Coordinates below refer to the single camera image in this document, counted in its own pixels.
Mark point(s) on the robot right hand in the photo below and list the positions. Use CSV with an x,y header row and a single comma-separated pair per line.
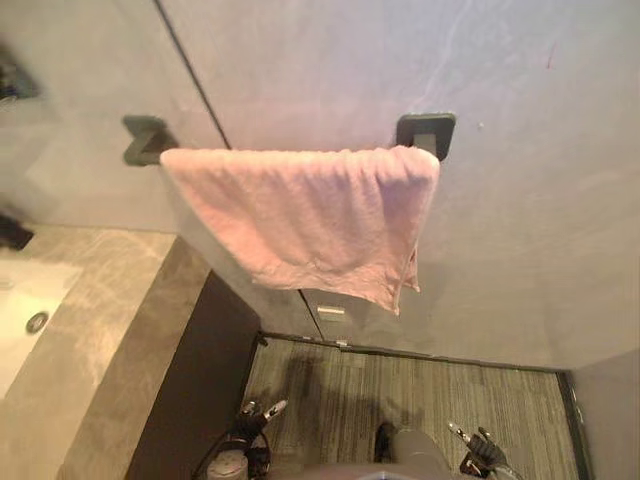
x,y
484,450

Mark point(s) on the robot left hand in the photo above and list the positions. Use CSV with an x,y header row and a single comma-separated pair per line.
x,y
252,425

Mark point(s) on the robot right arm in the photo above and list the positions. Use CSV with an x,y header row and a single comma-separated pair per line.
x,y
492,475

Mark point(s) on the robot silver leg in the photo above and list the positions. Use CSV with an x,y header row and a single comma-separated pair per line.
x,y
417,455

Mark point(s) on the robot grey torso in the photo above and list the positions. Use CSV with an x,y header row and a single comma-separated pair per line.
x,y
350,472

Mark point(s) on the pink terry towel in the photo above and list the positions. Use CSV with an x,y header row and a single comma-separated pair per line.
x,y
300,220

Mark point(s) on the silver sink drain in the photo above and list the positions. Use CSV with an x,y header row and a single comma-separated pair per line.
x,y
37,321

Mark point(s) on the white sink basin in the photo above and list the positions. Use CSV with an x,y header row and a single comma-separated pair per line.
x,y
25,300

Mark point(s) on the black faucet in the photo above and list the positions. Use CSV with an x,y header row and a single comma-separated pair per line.
x,y
12,232

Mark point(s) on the small silver wall plate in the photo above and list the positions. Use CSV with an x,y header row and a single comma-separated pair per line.
x,y
331,310

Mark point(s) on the black wall towel bar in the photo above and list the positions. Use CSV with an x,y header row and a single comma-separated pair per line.
x,y
406,125

